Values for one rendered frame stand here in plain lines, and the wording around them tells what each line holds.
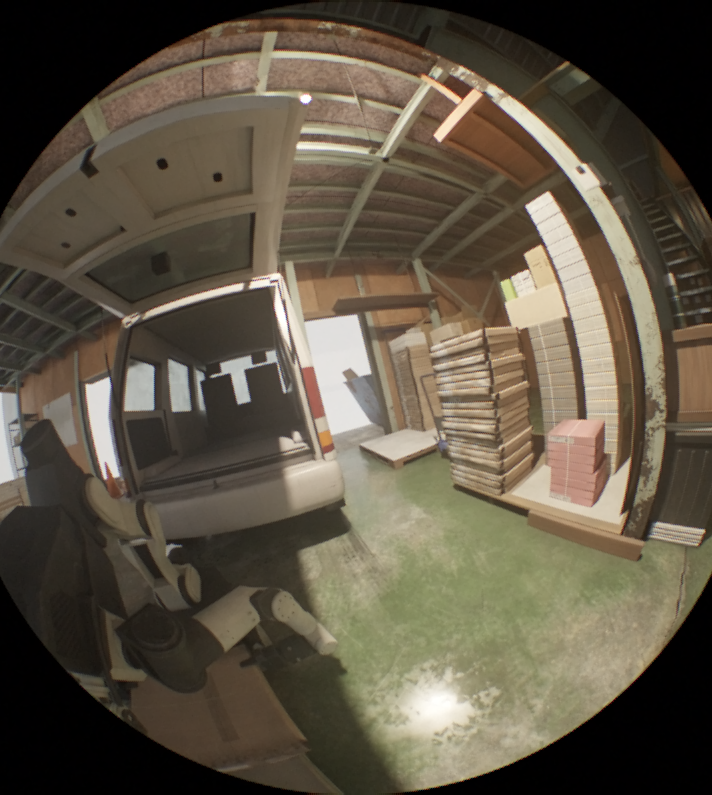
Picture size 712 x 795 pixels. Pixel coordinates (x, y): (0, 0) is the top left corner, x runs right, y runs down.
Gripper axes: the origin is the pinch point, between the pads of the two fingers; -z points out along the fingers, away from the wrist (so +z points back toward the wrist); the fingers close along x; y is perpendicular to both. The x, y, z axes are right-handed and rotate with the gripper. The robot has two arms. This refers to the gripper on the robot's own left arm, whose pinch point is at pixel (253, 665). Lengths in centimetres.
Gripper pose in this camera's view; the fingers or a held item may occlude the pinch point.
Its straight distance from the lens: 86.0
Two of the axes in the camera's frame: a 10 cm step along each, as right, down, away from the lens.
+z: 7.7, -2.1, 6.0
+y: -5.9, 1.1, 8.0
